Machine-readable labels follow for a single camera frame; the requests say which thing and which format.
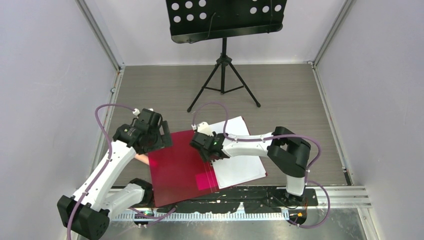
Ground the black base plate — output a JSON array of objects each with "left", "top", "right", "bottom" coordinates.
[{"left": 133, "top": 185, "right": 318, "bottom": 214}]

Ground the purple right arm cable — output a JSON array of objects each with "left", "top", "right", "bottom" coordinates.
[{"left": 190, "top": 101, "right": 331, "bottom": 230}]

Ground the red plastic folder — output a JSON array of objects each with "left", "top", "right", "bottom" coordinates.
[{"left": 148, "top": 130, "right": 222, "bottom": 207}]

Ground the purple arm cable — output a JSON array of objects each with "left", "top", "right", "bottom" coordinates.
[
  {"left": 190, "top": 101, "right": 331, "bottom": 230},
  {"left": 66, "top": 103, "right": 177, "bottom": 240}
]

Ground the pink plastic cylinder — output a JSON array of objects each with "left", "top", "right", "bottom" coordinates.
[{"left": 134, "top": 154, "right": 150, "bottom": 165}]

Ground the aluminium frame rail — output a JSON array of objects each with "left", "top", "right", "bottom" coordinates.
[{"left": 112, "top": 209, "right": 289, "bottom": 222}]

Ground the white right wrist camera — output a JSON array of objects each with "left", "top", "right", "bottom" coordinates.
[{"left": 191, "top": 121, "right": 214, "bottom": 136}]

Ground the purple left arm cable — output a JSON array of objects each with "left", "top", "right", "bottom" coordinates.
[{"left": 66, "top": 103, "right": 177, "bottom": 240}]

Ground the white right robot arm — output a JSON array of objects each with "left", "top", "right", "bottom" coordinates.
[{"left": 189, "top": 126, "right": 311, "bottom": 205}]

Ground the black music stand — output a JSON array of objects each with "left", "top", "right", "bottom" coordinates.
[{"left": 165, "top": 0, "right": 287, "bottom": 112}]

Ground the stack of white paper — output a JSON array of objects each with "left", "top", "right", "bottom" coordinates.
[{"left": 212, "top": 116, "right": 267, "bottom": 189}]

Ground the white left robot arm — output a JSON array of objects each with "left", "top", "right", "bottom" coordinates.
[{"left": 57, "top": 108, "right": 173, "bottom": 240}]

